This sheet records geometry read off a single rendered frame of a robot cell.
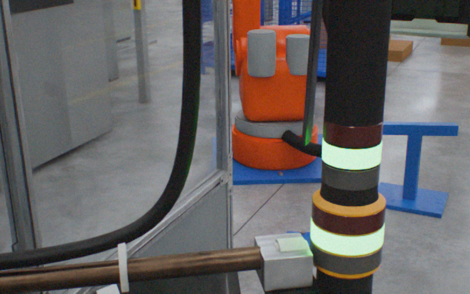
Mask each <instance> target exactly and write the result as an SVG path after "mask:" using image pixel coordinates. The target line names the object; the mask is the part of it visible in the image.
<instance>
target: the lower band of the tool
mask: <svg viewBox="0 0 470 294"><path fill-rule="evenodd" d="M378 196H379V198H378V200H377V201H376V202H374V203H373V204H370V205H366V206H340V205H335V204H332V203H330V202H328V201H326V200H324V199H323V198H322V197H321V196H320V189H318V190H317V191H316V192H315V193H314V194H313V203H314V204H315V205H316V206H317V207H318V208H319V209H322V210H323V211H325V212H328V213H331V214H335V215H340V216H368V215H372V214H376V213H378V212H380V211H381V210H383V209H384V207H385V203H386V201H385V198H384V197H383V196H382V195H381V194H380V193H378ZM312 221H313V220H312ZM313 224H314V225H315V226H316V227H318V228H319V229H321V230H322V231H324V232H327V233H330V234H332V235H337V236H343V237H363V236H369V235H373V234H375V233H377V232H379V231H380V230H381V229H382V228H383V227H382V228H380V229H379V230H377V231H375V232H372V233H368V234H361V235H345V234H337V233H333V232H329V231H327V230H324V229H322V228H320V227H319V226H317V225H316V224H315V223H314V222H313ZM311 241H312V240H311ZM312 242H313V241H312ZM313 244H314V245H315V246H316V247H318V246H317V245H316V244H315V243H314V242H313ZM381 246H382V245H381ZM318 248H319V249H320V250H322V251H324V252H326V253H330V254H333V255H336V256H342V257H362V256H367V255H370V254H373V253H375V252H376V251H378V250H379V249H380V248H381V247H380V248H378V249H377V250H375V251H373V252H371V253H367V254H361V255H343V254H337V253H332V252H330V251H326V250H324V249H322V248H321V247H318ZM313 265H314V266H315V267H316V268H318V269H319V270H320V271H322V272H323V273H325V274H327V275H330V276H332V277H337V278H343V279H357V278H363V277H366V276H368V275H371V274H372V273H374V272H376V271H377V270H378V269H379V267H380V265H381V264H380V265H379V266H378V267H377V268H376V269H374V270H372V271H370V272H367V273H364V274H356V275H346V274H338V273H334V272H331V271H327V270H325V269H323V268H321V267H319V266H318V265H317V264H315V263H314V262H313Z"/></svg>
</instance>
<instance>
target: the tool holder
mask: <svg viewBox="0 0 470 294"><path fill-rule="evenodd" d="M291 237H302V235H301V234H300V233H298V232H297V233H285V234H273V235H266V236H255V237H254V246H260V247H261V249H260V256H261V268H260V269H257V270H256V272H257V275H258V277H259V280H260V283H261V285H262V288H263V290H264V293H265V294H322V290H321V288H320V286H319V284H318V282H317V280H316V279H315V277H314V275H313V254H312V252H311V251H310V249H309V247H307V249H301V250H290V251H280V249H279V248H278V249H276V247H275V245H274V243H276V239H285V238H291Z"/></svg>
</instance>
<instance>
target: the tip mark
mask: <svg viewBox="0 0 470 294"><path fill-rule="evenodd" d="M96 292H97V294H120V293H119V290H118V288H117V284H114V285H110V286H107V287H105V288H102V289H99V290H97V291H96Z"/></svg>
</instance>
